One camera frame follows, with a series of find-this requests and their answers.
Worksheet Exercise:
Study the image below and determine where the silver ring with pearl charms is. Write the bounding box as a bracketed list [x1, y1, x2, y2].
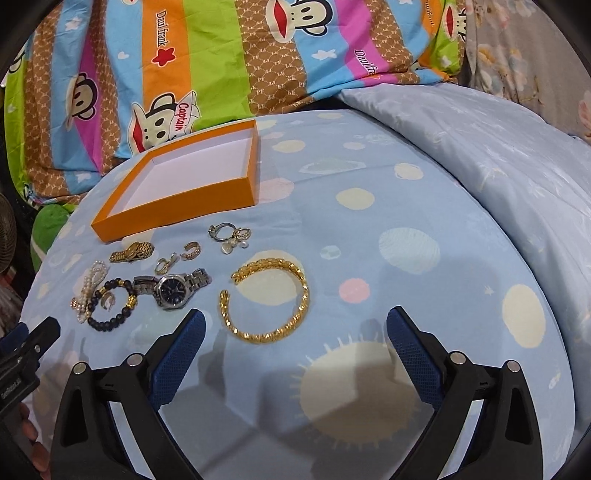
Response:
[207, 222, 254, 255]

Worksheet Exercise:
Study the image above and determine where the small desk fan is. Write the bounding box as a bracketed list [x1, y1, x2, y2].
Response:
[0, 194, 17, 272]

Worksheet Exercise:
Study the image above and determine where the gold chain bangle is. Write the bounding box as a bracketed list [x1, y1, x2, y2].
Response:
[218, 257, 311, 345]

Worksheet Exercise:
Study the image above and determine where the orange shallow cardboard box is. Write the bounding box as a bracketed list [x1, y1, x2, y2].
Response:
[91, 119, 259, 243]

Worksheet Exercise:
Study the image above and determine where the left hand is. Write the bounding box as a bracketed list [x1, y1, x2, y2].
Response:
[19, 403, 51, 480]

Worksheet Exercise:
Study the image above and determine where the gold wristwatch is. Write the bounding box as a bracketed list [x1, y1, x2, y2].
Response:
[109, 241, 154, 263]

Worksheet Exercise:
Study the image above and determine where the grey floral pillow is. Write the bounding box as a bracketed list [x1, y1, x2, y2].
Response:
[463, 1, 590, 142]

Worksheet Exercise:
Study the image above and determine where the silver wristwatch dark dial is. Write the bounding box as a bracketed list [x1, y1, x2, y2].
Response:
[132, 268, 211, 310]

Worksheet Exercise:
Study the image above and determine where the pale blue duvet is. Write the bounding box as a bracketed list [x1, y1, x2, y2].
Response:
[339, 84, 591, 438]

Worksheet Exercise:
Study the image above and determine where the light blue planet bedsheet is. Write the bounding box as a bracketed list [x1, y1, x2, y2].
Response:
[18, 109, 576, 480]

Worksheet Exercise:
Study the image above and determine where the gold clasp ring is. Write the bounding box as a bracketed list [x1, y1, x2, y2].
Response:
[153, 252, 180, 276]

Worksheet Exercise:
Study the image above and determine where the black bead bracelet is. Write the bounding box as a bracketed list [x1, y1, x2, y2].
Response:
[85, 277, 139, 333]

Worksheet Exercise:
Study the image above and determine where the colourful monkey print quilt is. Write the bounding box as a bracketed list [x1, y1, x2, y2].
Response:
[4, 0, 467, 205]

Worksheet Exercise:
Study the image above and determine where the green plush pillow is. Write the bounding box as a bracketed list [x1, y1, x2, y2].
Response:
[30, 204, 76, 272]

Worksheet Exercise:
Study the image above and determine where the small gold hoop earring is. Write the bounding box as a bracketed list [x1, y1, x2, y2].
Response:
[180, 241, 201, 261]

